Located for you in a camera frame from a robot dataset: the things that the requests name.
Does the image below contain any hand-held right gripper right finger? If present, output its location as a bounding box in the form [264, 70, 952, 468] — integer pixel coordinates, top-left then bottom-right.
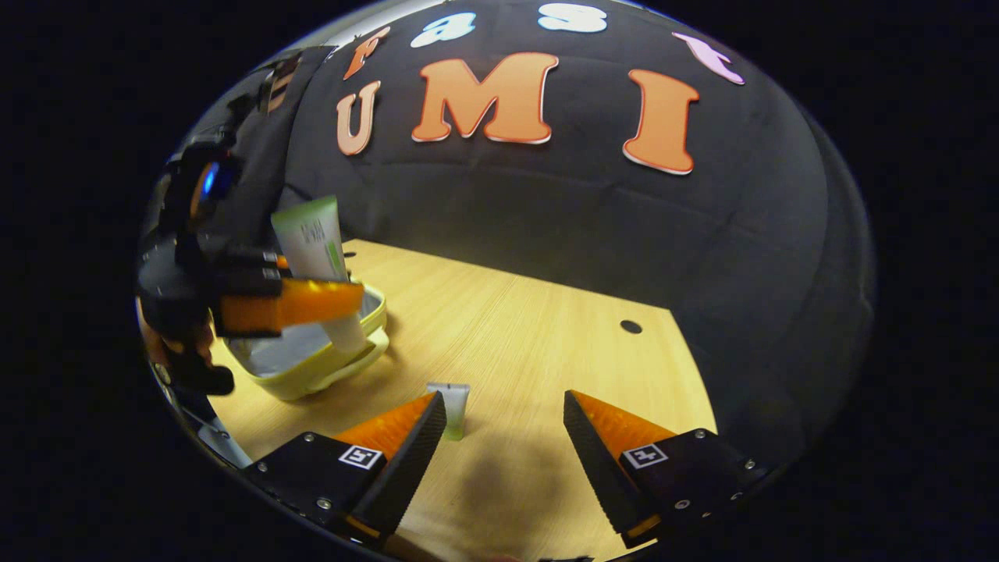
[563, 389, 773, 549]

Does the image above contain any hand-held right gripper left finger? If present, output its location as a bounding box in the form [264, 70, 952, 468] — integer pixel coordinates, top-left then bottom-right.
[244, 390, 449, 543]

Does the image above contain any large white green tube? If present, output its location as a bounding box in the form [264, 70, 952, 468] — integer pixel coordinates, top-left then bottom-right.
[271, 195, 369, 356]

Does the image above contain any small white green tube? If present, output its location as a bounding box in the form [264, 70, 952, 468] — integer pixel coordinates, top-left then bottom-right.
[427, 381, 471, 442]

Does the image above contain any pale yellow suitcase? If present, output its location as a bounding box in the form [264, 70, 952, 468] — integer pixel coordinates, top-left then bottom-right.
[222, 281, 391, 403]

